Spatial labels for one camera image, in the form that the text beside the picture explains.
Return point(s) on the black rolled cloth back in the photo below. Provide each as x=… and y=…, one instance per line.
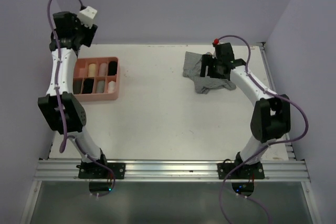
x=112, y=68

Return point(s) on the beige navy-trimmed underwear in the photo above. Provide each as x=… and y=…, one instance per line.
x=92, y=69

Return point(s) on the black rolled cloth front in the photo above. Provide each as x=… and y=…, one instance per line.
x=87, y=86

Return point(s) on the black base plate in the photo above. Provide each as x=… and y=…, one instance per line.
x=115, y=170
x=254, y=171

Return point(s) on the grey striped underwear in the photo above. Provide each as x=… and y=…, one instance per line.
x=203, y=85

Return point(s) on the black rolled cloth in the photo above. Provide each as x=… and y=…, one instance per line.
x=87, y=86
x=112, y=68

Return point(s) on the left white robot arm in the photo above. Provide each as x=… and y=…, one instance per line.
x=60, y=108

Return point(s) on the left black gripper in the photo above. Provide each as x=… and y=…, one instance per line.
x=89, y=32

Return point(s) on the pink divided storage tray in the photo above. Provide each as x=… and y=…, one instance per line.
x=81, y=73

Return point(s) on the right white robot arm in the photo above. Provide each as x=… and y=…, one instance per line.
x=271, y=115

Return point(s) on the white rolled cloth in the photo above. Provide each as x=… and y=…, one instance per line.
x=111, y=86

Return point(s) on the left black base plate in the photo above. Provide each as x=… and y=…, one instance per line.
x=115, y=170

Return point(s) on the grey rolled cloth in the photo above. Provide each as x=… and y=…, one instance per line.
x=100, y=86

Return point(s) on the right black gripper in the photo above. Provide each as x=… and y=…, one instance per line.
x=207, y=61

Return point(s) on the beige rolled cloth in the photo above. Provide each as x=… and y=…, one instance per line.
x=102, y=69

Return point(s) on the aluminium mounting rail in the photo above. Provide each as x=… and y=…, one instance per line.
x=65, y=170

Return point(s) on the olive rolled cloth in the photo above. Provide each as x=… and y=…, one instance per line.
x=77, y=84

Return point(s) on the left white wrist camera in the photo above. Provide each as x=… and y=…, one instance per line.
x=87, y=16

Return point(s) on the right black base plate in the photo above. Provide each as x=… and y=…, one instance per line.
x=254, y=171

